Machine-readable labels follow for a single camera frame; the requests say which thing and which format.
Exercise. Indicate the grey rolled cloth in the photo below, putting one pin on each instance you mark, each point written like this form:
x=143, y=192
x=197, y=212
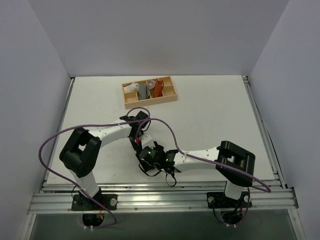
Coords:
x=144, y=92

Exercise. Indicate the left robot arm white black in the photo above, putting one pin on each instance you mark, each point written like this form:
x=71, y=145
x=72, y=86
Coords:
x=80, y=153

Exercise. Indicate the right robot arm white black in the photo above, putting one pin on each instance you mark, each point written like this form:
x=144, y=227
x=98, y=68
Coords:
x=229, y=159

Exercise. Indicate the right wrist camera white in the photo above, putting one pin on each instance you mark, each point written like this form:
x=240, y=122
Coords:
x=145, y=140

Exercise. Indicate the white rolled cloth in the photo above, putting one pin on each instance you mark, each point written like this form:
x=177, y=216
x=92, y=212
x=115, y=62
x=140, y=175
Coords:
x=132, y=87

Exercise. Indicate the aluminium frame rail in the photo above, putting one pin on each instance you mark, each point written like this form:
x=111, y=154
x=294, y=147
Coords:
x=159, y=197

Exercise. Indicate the wooden compartment tray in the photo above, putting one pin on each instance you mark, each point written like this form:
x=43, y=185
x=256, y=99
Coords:
x=169, y=94

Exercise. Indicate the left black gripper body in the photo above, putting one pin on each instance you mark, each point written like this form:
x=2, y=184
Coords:
x=136, y=146

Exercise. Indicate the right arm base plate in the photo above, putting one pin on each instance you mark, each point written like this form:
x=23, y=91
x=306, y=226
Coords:
x=218, y=200

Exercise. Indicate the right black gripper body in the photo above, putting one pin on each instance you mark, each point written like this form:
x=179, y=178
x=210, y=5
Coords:
x=144, y=155

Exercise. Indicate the pale patterned rolled cloth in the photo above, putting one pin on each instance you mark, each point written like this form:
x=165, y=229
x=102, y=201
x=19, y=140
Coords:
x=151, y=83

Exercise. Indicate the orange rolled cloth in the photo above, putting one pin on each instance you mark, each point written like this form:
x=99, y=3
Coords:
x=158, y=88

